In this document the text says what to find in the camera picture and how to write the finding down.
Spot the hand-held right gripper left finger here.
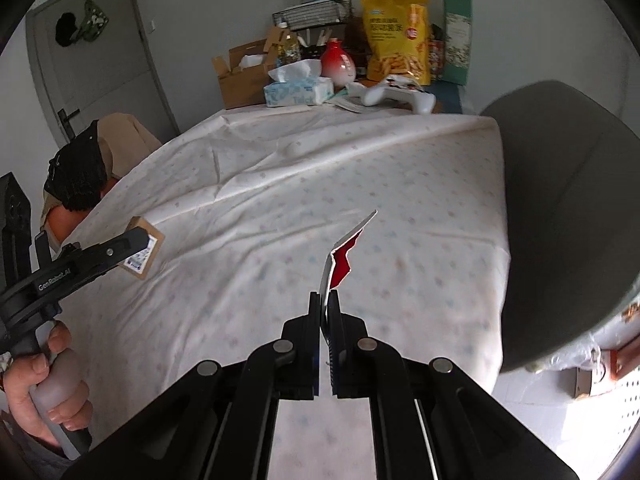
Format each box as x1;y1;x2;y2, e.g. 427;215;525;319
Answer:
62;291;322;480

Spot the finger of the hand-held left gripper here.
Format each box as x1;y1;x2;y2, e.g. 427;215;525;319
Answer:
79;226;153;282

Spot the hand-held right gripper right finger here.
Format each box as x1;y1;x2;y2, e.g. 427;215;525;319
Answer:
327;291;581;480

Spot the small labelled cardboard box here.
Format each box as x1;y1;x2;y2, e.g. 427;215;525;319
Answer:
121;216;166;281

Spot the red white torn wrapper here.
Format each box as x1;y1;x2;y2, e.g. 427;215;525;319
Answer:
319;209;379;383

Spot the person's left forearm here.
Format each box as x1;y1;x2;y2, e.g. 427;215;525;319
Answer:
0;412;69;480

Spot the person's left hand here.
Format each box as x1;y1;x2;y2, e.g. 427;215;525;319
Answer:
0;321;95;448

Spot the orange cloth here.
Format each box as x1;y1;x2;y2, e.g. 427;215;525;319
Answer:
45;205;89;247

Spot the beige coat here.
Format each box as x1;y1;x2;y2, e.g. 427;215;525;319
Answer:
97;114;164;181

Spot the white dotted tablecloth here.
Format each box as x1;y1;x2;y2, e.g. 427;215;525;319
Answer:
60;107;511;480

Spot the grey door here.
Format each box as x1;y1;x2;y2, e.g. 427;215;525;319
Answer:
26;0;181;152

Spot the open cardboard box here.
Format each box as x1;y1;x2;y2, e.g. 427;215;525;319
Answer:
211;27;284;110

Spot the black cap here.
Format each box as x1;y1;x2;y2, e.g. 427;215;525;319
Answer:
54;10;79;50

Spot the green patterned cap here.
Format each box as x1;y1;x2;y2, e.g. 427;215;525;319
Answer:
75;0;111;44

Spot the blue white tissue box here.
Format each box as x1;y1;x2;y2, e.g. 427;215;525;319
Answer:
263;59;335;108

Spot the white game controller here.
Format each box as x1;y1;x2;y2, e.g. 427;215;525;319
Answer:
345;75;436;113

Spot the grey chair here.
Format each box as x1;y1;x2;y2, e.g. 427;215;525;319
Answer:
479;80;640;375

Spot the clear plastic bottle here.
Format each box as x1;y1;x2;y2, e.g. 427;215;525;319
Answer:
272;21;301;66

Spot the orange cardboard box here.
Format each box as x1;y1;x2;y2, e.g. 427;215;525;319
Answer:
572;347;631;401

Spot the red white vase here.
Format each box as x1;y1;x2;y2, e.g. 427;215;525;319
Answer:
320;39;357;86

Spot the red snack packet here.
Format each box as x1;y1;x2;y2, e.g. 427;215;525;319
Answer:
427;37;446;81

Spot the yellow snack bag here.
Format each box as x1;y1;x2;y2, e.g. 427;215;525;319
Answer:
361;0;432;86

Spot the tall green box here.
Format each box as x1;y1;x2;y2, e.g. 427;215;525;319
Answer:
441;0;473;85

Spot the black door handle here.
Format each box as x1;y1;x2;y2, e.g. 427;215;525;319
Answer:
57;109;81;136

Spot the black wire basket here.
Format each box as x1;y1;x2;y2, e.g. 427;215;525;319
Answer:
272;1;351;32

